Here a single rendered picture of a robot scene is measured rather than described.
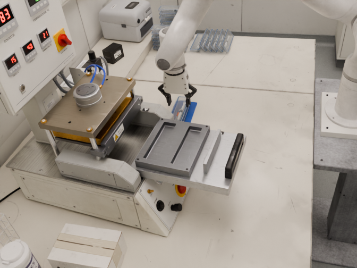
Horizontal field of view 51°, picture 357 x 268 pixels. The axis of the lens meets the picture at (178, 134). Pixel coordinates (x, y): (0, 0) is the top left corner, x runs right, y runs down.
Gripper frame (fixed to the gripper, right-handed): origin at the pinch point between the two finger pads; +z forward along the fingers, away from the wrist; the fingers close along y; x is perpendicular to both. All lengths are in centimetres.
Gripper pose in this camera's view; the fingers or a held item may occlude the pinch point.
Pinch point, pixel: (178, 101)
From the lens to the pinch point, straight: 154.3
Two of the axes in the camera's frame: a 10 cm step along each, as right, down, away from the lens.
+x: -2.5, 6.6, -7.1
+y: -9.6, -0.9, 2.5
